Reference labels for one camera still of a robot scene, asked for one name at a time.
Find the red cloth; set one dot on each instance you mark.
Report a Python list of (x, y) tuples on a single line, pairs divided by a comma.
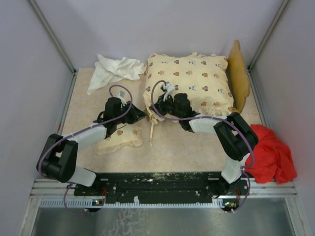
[(272, 158)]

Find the small cream print pillow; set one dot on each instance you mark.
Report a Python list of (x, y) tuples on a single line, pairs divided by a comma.
[(129, 135)]

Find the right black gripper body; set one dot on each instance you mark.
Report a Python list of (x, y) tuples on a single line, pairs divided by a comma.
[(168, 106)]

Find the left aluminium frame post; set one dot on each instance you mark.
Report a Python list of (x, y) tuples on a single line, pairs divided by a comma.
[(51, 35)]

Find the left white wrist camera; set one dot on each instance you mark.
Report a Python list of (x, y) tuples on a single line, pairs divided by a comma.
[(121, 96)]

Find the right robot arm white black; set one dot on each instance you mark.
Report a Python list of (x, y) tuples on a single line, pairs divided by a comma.
[(236, 137)]

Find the cream animal print cushion cover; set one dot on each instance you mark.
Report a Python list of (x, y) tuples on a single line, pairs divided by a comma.
[(202, 78)]

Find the right aluminium frame post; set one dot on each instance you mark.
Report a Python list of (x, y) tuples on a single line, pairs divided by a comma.
[(284, 5)]

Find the white cloth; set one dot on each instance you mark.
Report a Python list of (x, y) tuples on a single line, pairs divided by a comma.
[(114, 70)]

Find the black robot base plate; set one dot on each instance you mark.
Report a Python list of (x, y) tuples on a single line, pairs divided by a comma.
[(162, 188)]

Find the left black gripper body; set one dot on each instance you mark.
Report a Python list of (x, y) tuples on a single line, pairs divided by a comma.
[(132, 116)]

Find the wooden pet bed frame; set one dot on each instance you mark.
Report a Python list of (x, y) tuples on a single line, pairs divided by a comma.
[(238, 77)]

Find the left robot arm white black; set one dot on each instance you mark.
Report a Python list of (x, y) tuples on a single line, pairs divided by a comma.
[(59, 155)]

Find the aluminium frame post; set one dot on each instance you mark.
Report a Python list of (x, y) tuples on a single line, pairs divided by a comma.
[(284, 5), (51, 35)]

